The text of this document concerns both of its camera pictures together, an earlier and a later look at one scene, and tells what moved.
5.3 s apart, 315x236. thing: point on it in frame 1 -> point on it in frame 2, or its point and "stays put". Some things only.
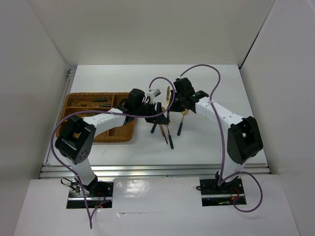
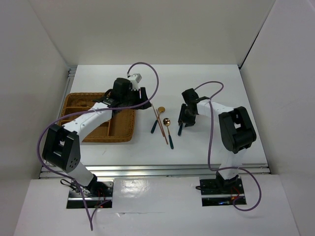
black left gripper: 158,110 -> 143,96
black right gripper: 179,109 -> 182,117
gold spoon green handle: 170,137 stays put
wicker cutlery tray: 104,102 stays put
